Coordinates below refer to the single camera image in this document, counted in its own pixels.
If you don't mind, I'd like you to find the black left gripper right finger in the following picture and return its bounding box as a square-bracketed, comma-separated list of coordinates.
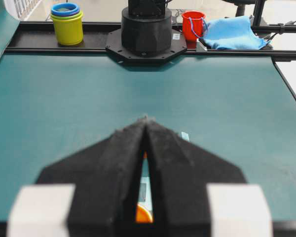
[145, 121, 247, 237]

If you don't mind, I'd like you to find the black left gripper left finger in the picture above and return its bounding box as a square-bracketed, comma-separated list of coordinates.
[36, 121, 146, 237]

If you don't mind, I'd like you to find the orange plastic cup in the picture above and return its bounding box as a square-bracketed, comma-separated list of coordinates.
[136, 152, 153, 223]

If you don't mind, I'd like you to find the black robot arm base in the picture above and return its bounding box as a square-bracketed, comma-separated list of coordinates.
[106, 0, 187, 64]

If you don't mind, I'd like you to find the small tape strip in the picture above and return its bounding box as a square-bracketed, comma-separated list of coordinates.
[181, 131, 189, 142]

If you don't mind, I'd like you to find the tape square marker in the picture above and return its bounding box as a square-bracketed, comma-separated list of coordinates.
[137, 158, 152, 210]

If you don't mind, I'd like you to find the blue cloth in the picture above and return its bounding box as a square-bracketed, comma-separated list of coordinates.
[203, 16, 270, 50]

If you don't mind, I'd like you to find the yellow-green stacked cup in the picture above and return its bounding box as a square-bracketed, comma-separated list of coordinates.
[51, 11, 83, 46]

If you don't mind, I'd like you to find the blue stacked cup rim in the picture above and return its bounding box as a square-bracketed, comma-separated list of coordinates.
[51, 2, 80, 17]

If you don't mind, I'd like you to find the red bucket with handle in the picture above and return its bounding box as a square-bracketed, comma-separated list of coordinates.
[182, 11, 207, 41]

